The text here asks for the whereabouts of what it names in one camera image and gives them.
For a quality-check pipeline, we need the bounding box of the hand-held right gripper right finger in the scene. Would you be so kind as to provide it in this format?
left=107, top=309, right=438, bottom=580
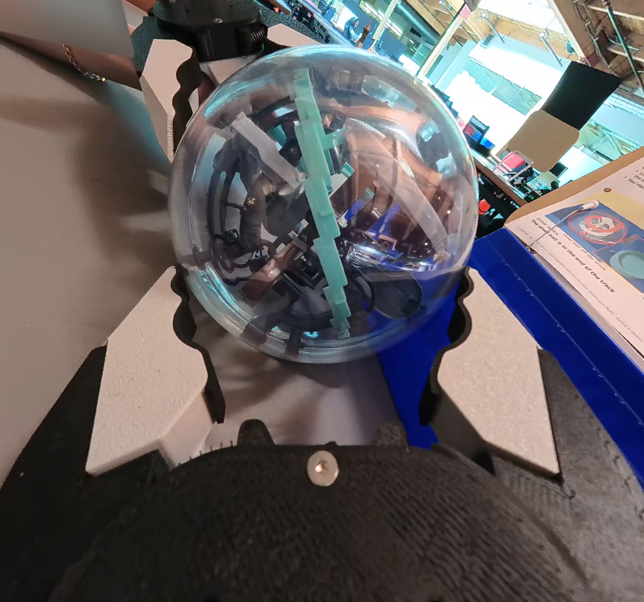
left=419, top=266, right=560, bottom=477

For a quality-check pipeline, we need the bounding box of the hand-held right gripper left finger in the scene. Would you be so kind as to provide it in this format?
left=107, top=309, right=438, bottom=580
left=86, top=264, right=226, bottom=476

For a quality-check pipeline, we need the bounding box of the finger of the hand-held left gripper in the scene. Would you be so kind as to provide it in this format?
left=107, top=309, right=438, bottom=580
left=207, top=25, right=324, bottom=86
left=140, top=39, right=214, bottom=156

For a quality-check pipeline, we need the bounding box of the clear plastic maze ball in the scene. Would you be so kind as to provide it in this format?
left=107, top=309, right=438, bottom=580
left=168, top=44, right=479, bottom=364

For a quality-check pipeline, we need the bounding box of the blue plastic bin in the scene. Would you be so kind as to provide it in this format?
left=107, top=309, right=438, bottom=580
left=376, top=234, right=644, bottom=492

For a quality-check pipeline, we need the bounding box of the printed instruction sheet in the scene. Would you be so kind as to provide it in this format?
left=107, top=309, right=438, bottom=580
left=504, top=157, right=644, bottom=361

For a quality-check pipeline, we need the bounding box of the instruction sheet on board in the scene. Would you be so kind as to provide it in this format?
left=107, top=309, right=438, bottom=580
left=503, top=147, right=644, bottom=231

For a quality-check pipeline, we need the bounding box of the beige hanging panel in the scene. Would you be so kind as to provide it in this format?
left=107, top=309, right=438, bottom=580
left=505, top=109, right=580, bottom=173

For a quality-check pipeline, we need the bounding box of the black hanging panel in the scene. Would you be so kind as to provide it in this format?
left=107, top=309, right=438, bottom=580
left=542, top=61, right=625, bottom=130

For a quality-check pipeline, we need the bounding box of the gold chain bracelet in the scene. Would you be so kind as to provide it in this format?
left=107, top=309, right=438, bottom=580
left=60, top=44, right=107, bottom=83

